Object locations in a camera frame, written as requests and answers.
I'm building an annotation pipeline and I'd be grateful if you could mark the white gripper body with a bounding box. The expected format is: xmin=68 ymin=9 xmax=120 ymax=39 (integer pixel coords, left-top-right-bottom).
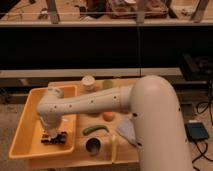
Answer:
xmin=40 ymin=117 xmax=62 ymax=138

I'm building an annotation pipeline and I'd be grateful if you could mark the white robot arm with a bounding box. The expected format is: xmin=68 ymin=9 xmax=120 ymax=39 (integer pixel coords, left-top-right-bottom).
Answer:
xmin=37 ymin=75 xmax=193 ymax=171

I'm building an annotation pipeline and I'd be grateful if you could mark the yellow plastic tray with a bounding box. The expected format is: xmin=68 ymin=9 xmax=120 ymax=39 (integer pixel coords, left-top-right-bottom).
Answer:
xmin=9 ymin=88 xmax=77 ymax=159

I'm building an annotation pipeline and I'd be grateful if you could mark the dark brown striped block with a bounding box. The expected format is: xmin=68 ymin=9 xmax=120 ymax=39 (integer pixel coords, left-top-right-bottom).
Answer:
xmin=41 ymin=131 xmax=68 ymax=145

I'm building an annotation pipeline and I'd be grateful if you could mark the green cucumber toy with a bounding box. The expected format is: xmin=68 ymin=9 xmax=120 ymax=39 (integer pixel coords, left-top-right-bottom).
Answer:
xmin=82 ymin=125 xmax=109 ymax=136

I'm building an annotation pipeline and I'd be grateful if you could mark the small steel cup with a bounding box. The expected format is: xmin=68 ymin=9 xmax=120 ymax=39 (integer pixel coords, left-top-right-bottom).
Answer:
xmin=86 ymin=138 xmax=101 ymax=156

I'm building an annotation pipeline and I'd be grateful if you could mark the white lidded cup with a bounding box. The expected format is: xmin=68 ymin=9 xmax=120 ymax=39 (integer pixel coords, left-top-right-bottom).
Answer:
xmin=81 ymin=75 xmax=95 ymax=91

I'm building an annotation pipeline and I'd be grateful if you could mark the orange carrot toy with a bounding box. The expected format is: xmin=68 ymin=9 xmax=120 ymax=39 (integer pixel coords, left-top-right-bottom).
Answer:
xmin=102 ymin=112 xmax=115 ymax=122

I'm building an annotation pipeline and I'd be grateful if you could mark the yellow plastic knife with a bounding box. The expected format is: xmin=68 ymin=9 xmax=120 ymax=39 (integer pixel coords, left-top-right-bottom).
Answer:
xmin=111 ymin=135 xmax=118 ymax=163

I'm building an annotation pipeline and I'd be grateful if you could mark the green cup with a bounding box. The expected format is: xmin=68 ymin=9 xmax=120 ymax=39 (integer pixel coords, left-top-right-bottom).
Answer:
xmin=102 ymin=80 xmax=113 ymax=89

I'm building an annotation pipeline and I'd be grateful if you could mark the black foot pedal box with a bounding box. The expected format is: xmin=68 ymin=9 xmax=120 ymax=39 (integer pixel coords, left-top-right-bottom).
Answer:
xmin=185 ymin=122 xmax=209 ymax=142

